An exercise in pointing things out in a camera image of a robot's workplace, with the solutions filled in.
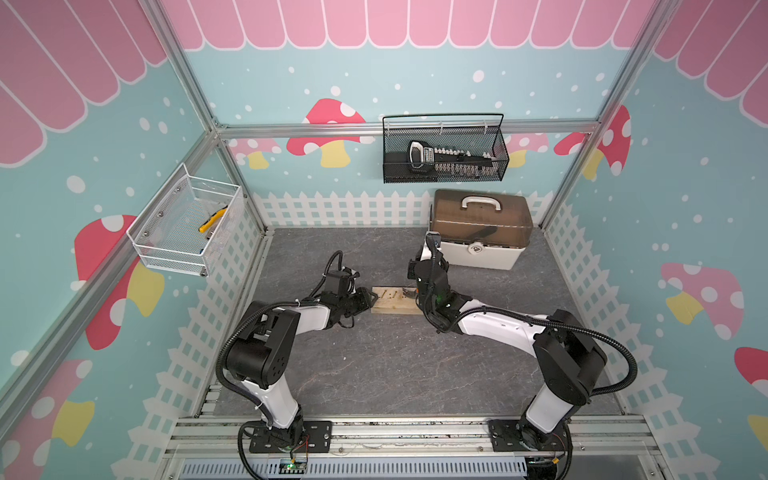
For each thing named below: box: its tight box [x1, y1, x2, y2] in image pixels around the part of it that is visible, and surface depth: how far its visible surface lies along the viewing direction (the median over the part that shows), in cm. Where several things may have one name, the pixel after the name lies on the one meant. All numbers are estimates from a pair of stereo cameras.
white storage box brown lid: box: [429, 189, 533, 270], surface depth 99 cm
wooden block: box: [371, 286, 423, 315], surface depth 98 cm
